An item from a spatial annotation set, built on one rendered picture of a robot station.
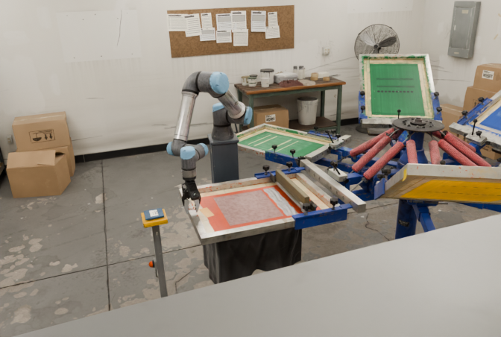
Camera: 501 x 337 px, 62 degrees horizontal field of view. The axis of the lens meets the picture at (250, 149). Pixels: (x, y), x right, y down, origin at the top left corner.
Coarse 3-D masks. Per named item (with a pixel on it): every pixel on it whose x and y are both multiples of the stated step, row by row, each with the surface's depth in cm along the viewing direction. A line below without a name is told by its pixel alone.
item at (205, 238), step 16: (288, 176) 266; (304, 176) 262; (320, 192) 240; (192, 208) 224; (192, 224) 214; (256, 224) 207; (272, 224) 207; (288, 224) 210; (208, 240) 197; (224, 240) 200
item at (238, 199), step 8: (232, 192) 249; (240, 192) 249; (248, 192) 249; (256, 192) 249; (264, 192) 249; (280, 192) 248; (208, 200) 240; (216, 200) 240; (224, 200) 240; (232, 200) 240; (240, 200) 240; (248, 200) 240; (256, 200) 240; (264, 200) 239; (272, 200) 239; (208, 208) 231; (216, 208) 231; (224, 208) 231; (232, 208) 231
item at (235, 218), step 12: (264, 204) 234; (276, 204) 234; (216, 216) 222; (228, 216) 222; (240, 216) 222; (252, 216) 222; (264, 216) 221; (276, 216) 221; (288, 216) 221; (216, 228) 210; (228, 228) 210
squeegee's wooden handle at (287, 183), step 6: (276, 174) 255; (282, 174) 247; (276, 180) 256; (282, 180) 247; (288, 180) 239; (288, 186) 239; (294, 186) 231; (294, 192) 231; (300, 192) 224; (294, 198) 232; (300, 198) 224; (306, 198) 220; (300, 204) 225
